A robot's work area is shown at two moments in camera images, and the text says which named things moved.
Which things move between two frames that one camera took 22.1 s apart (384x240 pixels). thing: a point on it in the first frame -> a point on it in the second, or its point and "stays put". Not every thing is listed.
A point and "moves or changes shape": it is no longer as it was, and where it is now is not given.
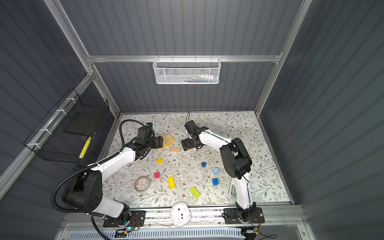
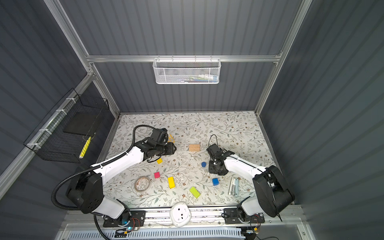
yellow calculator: (167, 140) stays put
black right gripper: (189, 146) -> (211, 169)
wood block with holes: (175, 149) moves or changes shape
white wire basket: (186, 71) stays put
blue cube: (215, 181) stays put
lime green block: (195, 192) stays put
